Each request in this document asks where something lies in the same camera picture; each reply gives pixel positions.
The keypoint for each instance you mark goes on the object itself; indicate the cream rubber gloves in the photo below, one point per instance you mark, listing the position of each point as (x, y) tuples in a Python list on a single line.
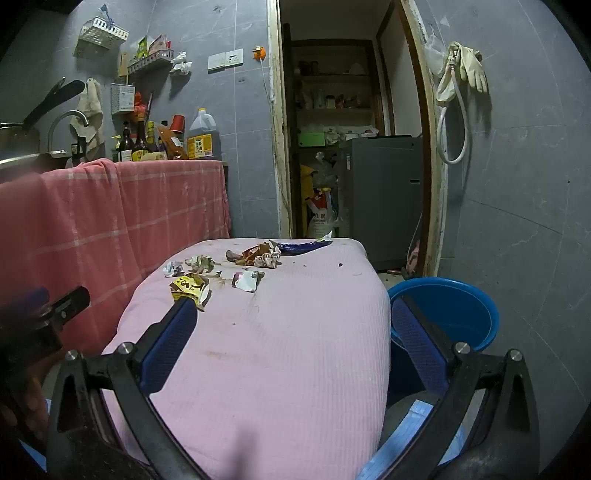
[(468, 67)]

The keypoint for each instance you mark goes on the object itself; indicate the wooden storage shelf unit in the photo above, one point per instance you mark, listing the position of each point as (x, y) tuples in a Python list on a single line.
[(332, 78)]

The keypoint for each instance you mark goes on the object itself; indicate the red paper cups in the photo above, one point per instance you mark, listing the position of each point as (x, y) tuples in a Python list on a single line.
[(177, 123)]

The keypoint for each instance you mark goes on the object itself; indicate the white wall socket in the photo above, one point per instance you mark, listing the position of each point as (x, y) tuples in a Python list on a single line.
[(234, 57)]

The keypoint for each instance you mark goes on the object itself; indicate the dark sauce bottle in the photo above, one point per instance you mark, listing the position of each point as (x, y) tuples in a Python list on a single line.
[(123, 145), (140, 141)]

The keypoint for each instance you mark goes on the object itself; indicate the white plastic wall basket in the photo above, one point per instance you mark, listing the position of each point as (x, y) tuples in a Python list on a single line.
[(99, 32)]

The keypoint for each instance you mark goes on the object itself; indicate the large cooking oil jug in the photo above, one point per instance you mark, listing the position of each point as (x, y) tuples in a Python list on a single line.
[(202, 134)]

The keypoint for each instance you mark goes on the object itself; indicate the white wall switch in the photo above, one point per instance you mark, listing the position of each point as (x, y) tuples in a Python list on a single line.
[(216, 61)]

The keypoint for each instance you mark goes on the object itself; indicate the metal wall shelf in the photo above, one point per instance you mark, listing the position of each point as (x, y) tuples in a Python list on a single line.
[(147, 63)]

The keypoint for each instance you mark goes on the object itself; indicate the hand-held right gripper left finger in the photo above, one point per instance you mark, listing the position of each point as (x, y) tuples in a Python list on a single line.
[(171, 341)]

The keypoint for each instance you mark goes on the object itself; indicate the white door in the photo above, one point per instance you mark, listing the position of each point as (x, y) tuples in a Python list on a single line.
[(401, 69)]

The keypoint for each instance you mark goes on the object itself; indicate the clear plastic bags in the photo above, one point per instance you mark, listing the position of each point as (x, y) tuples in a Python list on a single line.
[(328, 166)]

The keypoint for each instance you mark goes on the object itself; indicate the beige hanging rag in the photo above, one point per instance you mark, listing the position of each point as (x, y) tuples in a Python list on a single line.
[(87, 115)]

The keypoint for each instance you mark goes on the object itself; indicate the pale yellow bag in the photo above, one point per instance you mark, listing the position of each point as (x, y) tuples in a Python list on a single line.
[(152, 156)]

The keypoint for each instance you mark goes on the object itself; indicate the metal faucet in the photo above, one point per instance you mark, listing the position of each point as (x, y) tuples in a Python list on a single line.
[(64, 119)]

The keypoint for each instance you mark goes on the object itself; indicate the clear hanging plastic bag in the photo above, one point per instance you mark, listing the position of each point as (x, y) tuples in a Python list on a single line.
[(434, 50)]

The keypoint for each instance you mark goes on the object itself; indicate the pink seasoning packet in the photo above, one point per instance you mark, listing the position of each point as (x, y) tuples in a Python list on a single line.
[(159, 43)]

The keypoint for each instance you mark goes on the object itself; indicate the pink table cloth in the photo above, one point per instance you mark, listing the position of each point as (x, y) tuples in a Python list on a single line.
[(277, 346)]

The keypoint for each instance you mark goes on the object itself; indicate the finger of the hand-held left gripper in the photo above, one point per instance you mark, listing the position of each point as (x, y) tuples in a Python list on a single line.
[(69, 300)]

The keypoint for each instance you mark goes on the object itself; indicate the white utensil holder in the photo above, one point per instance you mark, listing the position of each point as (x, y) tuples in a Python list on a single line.
[(122, 98)]

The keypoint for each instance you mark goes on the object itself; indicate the grey washing machine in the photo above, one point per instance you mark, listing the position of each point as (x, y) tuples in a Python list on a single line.
[(383, 198)]

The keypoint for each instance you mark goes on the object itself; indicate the brown sauce bottle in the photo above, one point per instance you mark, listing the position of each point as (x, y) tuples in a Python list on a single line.
[(171, 145)]

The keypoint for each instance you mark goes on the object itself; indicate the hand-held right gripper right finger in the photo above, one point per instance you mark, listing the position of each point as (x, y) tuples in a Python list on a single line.
[(415, 341)]

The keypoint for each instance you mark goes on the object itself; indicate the paper ball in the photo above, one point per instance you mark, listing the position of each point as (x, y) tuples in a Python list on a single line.
[(201, 264)]

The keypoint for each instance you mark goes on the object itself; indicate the white crumpled plastic bag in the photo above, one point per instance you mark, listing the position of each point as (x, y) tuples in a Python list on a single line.
[(181, 62)]

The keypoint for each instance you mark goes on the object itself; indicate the yellow-green seasoning packet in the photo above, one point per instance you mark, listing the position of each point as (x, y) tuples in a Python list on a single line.
[(140, 46)]

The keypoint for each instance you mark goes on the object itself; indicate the blue plastic bucket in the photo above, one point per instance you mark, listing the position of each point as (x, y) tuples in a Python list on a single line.
[(457, 314)]

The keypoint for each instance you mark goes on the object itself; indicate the brown snack wrapper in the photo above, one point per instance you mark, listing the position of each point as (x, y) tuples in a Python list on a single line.
[(242, 254)]

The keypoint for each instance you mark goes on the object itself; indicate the white torn foil wrapper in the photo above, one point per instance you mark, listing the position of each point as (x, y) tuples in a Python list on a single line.
[(247, 280)]

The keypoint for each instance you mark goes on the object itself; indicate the orange wall hook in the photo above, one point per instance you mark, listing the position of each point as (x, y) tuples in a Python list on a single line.
[(261, 53)]

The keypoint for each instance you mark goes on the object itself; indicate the wooden door frame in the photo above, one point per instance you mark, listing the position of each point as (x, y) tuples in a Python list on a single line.
[(277, 138)]

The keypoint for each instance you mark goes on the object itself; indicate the white and red rice bag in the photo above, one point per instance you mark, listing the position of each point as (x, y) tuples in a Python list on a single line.
[(323, 214)]

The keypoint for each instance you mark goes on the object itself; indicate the black frying pan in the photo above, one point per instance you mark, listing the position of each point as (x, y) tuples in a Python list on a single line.
[(51, 99)]

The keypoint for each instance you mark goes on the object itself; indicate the small white paper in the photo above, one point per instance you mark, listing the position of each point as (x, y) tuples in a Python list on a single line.
[(173, 267)]

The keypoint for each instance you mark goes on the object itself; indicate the pink-white wrapper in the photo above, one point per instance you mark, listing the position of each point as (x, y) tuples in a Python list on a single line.
[(268, 260)]

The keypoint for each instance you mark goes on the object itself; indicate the blue snack wrapper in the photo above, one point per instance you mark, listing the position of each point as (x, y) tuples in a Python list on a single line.
[(300, 248)]

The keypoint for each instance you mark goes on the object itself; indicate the yellow snack wrapper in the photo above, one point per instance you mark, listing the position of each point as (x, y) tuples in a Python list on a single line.
[(189, 284)]

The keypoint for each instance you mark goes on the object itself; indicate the pink hanging towel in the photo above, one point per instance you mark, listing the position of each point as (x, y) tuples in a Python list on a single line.
[(115, 221)]

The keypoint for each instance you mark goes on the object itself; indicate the green box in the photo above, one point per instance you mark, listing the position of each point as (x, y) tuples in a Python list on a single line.
[(311, 137)]

